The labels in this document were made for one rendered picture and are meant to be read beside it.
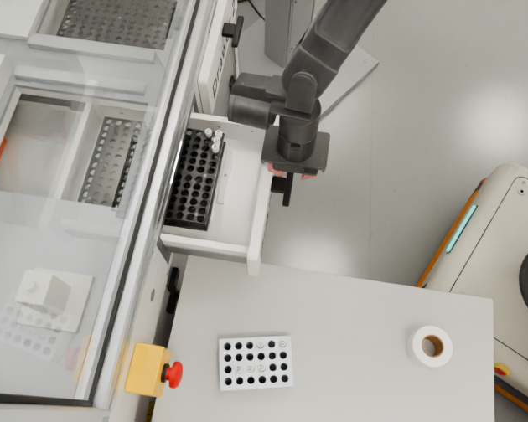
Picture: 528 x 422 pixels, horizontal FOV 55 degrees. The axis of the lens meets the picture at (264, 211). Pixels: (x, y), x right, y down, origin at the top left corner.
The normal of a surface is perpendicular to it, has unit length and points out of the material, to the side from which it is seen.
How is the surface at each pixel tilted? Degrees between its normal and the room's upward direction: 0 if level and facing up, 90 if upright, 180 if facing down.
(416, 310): 0
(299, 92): 66
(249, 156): 0
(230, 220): 0
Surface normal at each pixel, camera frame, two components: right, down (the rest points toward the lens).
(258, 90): -0.25, 0.69
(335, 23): -0.20, 0.53
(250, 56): -0.05, -0.32
